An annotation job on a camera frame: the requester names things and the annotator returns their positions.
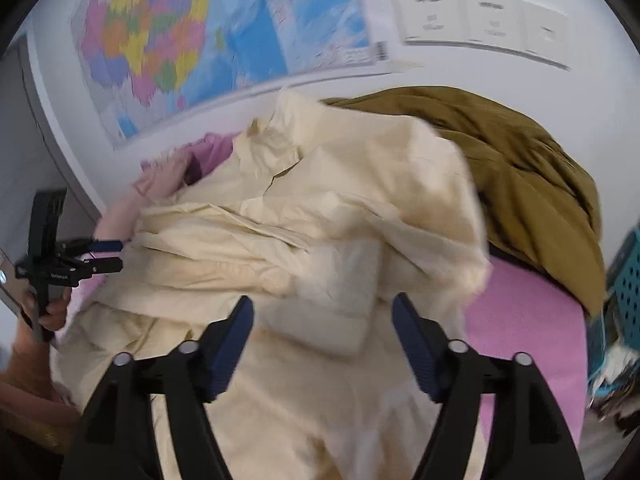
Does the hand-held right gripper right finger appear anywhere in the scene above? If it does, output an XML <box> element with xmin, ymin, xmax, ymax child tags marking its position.
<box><xmin>391</xmin><ymin>292</ymin><xmax>586</xmax><ymax>480</ymax></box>

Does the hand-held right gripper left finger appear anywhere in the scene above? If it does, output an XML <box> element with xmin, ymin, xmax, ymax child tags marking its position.
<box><xmin>60</xmin><ymin>295</ymin><xmax>256</xmax><ymax>480</ymax></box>

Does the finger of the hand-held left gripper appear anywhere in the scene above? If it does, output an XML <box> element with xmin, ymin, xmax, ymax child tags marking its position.
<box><xmin>75</xmin><ymin>258</ymin><xmax>123</xmax><ymax>278</ymax></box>
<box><xmin>62</xmin><ymin>239</ymin><xmax>123</xmax><ymax>256</ymax></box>

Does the cream jacket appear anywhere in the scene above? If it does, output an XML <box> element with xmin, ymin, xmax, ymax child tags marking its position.
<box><xmin>52</xmin><ymin>87</ymin><xmax>493</xmax><ymax>480</ymax></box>

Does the person's left forearm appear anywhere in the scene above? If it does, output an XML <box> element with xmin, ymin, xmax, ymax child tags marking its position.
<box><xmin>0</xmin><ymin>330</ymin><xmax>83</xmax><ymax>428</ymax></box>

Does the person's left hand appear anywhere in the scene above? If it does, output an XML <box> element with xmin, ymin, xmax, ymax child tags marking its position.
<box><xmin>37</xmin><ymin>292</ymin><xmax>70</xmax><ymax>332</ymax></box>

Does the folded peach garment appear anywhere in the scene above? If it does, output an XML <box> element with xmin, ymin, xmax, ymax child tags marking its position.
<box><xmin>95</xmin><ymin>160</ymin><xmax>193</xmax><ymax>241</ymax></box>

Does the pink floral bed sheet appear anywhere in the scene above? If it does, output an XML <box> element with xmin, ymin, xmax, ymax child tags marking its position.
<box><xmin>65</xmin><ymin>132</ymin><xmax>591</xmax><ymax>480</ymax></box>

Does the olive green garment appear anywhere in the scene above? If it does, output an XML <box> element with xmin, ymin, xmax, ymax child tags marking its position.
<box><xmin>320</xmin><ymin>86</ymin><xmax>608</xmax><ymax>318</ymax></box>

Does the blue perforated plastic basket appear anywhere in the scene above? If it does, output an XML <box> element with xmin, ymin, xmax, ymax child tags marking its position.
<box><xmin>587</xmin><ymin>227</ymin><xmax>640</xmax><ymax>411</ymax></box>

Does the colourful wall map poster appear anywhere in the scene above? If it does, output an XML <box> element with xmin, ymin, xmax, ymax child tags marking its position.
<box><xmin>70</xmin><ymin>0</ymin><xmax>388</xmax><ymax>141</ymax></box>

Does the white wall socket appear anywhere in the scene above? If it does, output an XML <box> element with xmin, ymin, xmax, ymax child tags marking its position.
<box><xmin>390</xmin><ymin>0</ymin><xmax>468</xmax><ymax>46</ymax></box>
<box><xmin>462</xmin><ymin>0</ymin><xmax>528</xmax><ymax>53</ymax></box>

